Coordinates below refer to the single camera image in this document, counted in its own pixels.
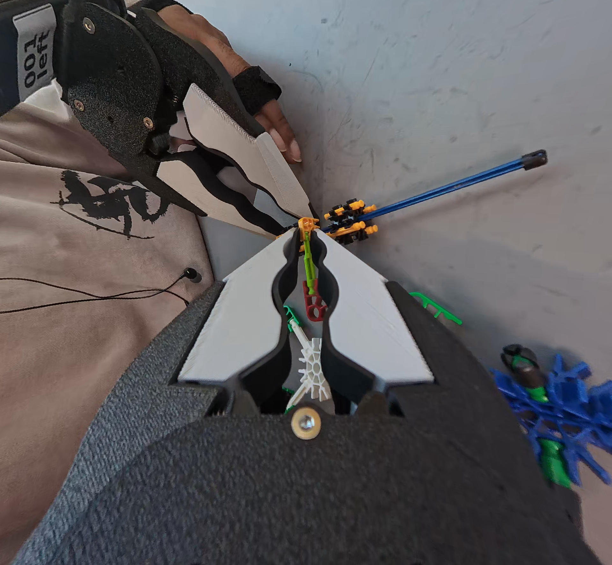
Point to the lime green toy rod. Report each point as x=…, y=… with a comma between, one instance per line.
x=309, y=261

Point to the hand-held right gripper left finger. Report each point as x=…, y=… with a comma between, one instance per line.
x=234, y=330

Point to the black orange toy wheel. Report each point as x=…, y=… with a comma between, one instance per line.
x=351, y=208

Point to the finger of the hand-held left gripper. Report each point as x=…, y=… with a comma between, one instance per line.
x=224, y=125
x=191, y=187

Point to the multicoloured construction toy model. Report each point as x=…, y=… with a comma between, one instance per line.
x=564, y=407

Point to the small black toy cap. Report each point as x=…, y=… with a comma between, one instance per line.
x=533, y=159

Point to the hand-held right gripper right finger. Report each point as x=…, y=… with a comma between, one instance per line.
x=377, y=335

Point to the black earbud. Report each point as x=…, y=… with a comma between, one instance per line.
x=192, y=275

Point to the beige printed hoodie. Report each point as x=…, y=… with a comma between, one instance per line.
x=71, y=287

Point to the thin blue toy rod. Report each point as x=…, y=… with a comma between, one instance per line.
x=454, y=185

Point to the small orange toy connector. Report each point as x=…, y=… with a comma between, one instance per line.
x=308, y=224

